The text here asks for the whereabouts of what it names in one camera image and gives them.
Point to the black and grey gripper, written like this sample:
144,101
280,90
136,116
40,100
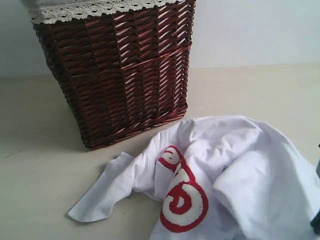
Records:
315,223

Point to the white t-shirt with red print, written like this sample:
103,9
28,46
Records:
217,178

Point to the dark brown wicker basket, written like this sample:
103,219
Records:
124,73

